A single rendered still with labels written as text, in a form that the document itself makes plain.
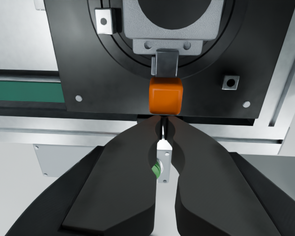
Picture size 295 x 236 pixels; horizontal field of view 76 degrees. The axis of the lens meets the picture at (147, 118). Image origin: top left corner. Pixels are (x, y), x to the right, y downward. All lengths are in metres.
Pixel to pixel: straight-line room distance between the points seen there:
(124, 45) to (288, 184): 1.92
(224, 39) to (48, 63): 0.23
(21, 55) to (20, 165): 0.30
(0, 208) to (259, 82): 0.69
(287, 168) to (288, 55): 1.66
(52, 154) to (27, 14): 0.19
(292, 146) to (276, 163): 1.33
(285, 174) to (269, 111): 1.66
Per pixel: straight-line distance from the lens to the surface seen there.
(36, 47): 0.31
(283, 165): 1.85
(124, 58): 0.20
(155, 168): 0.29
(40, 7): 0.25
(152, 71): 0.19
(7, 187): 0.63
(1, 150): 0.54
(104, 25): 0.18
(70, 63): 0.24
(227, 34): 0.20
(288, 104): 0.29
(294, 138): 0.47
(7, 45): 0.34
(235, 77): 0.22
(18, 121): 0.32
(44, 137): 0.31
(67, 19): 0.23
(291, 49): 0.26
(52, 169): 0.35
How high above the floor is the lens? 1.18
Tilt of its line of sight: 61 degrees down
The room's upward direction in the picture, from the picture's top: 173 degrees counter-clockwise
